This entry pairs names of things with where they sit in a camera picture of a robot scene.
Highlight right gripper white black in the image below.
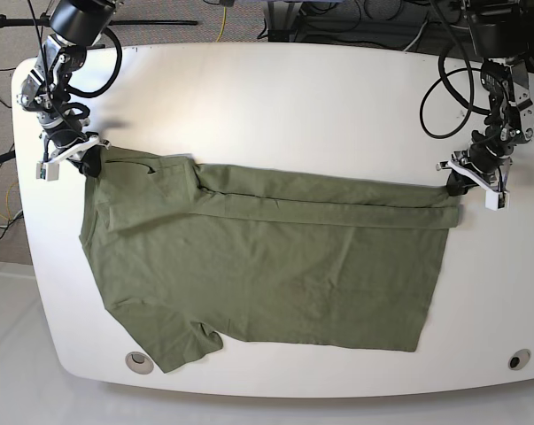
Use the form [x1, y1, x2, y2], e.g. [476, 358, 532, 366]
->
[38, 121, 112, 178]

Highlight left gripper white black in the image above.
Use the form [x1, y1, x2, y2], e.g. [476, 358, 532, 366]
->
[436, 142, 513, 197]

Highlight olive green T-shirt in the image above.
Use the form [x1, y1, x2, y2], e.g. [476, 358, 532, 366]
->
[80, 147, 460, 373]

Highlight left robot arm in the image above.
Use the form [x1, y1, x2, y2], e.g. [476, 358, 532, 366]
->
[437, 1, 534, 210]

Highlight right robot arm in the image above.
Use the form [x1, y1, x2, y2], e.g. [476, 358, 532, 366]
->
[17, 1, 123, 181]

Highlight black tripod stand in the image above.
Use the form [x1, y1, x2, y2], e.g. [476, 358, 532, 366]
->
[0, 1, 198, 50]

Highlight right table grommet hole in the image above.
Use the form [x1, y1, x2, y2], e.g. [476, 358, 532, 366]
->
[508, 349, 531, 370]

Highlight table grommet hole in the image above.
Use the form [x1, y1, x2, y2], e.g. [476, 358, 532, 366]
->
[125, 352, 154, 375]
[508, 349, 531, 370]

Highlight left table grommet hole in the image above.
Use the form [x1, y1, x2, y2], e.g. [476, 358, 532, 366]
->
[125, 352, 154, 375]

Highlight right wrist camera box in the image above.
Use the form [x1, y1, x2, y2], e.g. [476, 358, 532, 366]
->
[35, 161, 59, 182]

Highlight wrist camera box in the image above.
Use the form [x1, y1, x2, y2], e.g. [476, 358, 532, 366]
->
[484, 190, 508, 211]
[35, 161, 59, 182]

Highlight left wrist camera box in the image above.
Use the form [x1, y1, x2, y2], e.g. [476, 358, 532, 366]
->
[484, 190, 508, 211]

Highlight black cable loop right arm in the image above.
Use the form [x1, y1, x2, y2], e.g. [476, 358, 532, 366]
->
[66, 27, 124, 100]

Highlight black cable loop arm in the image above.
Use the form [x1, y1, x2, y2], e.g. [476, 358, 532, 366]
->
[416, 55, 489, 142]
[66, 27, 124, 100]

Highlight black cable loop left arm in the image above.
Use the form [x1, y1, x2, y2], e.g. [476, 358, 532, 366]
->
[416, 55, 489, 142]

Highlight white cable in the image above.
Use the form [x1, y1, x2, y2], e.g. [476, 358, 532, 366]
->
[401, 17, 430, 53]

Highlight yellow cable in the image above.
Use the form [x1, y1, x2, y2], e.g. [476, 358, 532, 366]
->
[216, 4, 228, 43]

